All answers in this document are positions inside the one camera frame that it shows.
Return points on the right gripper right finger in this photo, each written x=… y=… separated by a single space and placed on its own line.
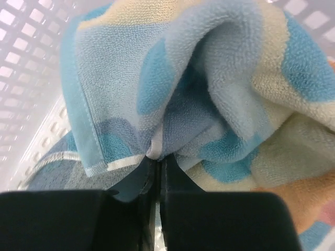
x=193 y=219

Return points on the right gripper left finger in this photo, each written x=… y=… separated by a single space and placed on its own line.
x=119 y=218

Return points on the light blue colourful towel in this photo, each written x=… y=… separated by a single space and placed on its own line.
x=196 y=91

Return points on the right white plastic basket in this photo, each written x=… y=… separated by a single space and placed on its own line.
x=28 y=78

